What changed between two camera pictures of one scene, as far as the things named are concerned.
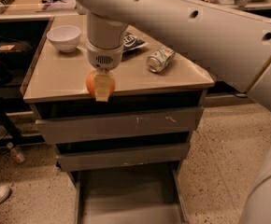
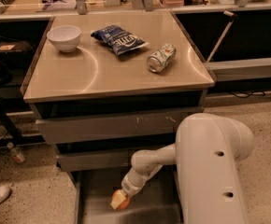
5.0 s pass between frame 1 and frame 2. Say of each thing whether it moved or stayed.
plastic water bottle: stayed
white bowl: stayed
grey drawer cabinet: stayed
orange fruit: moved
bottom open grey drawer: stayed
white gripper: moved
